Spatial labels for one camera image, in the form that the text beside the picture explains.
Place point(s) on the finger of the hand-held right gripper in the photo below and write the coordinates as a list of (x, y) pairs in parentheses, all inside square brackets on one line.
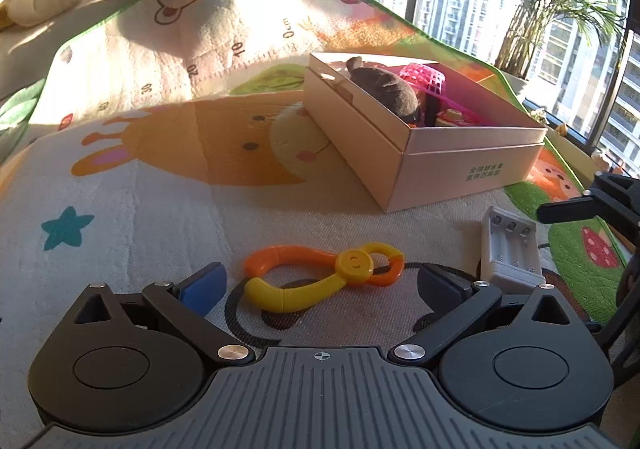
[(570, 209)]

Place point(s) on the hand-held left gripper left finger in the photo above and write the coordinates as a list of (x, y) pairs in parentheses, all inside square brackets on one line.
[(205, 286)]

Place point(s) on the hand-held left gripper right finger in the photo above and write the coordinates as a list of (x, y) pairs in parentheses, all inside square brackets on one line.
[(440, 286)]

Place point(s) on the white battery charger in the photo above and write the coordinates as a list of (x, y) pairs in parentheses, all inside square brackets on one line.
[(510, 254)]

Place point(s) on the orange yellow toy tongs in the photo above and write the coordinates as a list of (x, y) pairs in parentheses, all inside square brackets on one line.
[(355, 266)]

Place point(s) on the pink cardboard box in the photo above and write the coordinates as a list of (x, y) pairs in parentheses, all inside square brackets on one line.
[(450, 174)]

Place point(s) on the pink plastic toy basket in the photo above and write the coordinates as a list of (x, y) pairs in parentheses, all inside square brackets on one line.
[(425, 76)]

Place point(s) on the dark grey plush toy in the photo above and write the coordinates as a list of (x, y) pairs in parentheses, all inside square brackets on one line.
[(385, 94)]

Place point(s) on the cartoon printed play mat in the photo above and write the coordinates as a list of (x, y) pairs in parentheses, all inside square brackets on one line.
[(150, 179)]

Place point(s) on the small colourful toy block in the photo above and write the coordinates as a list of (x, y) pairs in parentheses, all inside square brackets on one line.
[(452, 118)]

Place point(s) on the black window frame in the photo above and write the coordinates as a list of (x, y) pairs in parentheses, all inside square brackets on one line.
[(620, 94)]

